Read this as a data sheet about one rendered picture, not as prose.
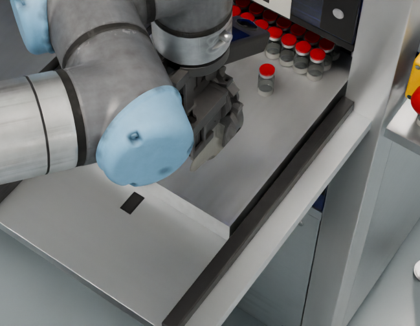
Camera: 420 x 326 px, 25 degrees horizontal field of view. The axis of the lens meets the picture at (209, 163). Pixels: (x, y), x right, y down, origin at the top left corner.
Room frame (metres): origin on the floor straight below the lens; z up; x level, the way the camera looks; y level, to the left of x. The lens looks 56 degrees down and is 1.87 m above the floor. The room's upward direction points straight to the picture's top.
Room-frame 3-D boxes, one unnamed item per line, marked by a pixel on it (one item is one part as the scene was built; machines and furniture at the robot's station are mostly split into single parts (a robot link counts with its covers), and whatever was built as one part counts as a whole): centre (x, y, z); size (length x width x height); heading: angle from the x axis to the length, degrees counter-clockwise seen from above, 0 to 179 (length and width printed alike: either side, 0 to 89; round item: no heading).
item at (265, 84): (0.80, -0.08, 0.90); 0.02 x 0.02 x 0.04
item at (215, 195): (0.78, -0.02, 0.90); 0.34 x 0.26 x 0.04; 145
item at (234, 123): (0.60, -0.01, 1.08); 0.05 x 0.02 x 0.09; 55
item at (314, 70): (0.87, -0.08, 0.90); 0.18 x 0.02 x 0.05; 55
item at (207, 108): (0.60, 0.02, 1.14); 0.09 x 0.08 x 0.12; 145
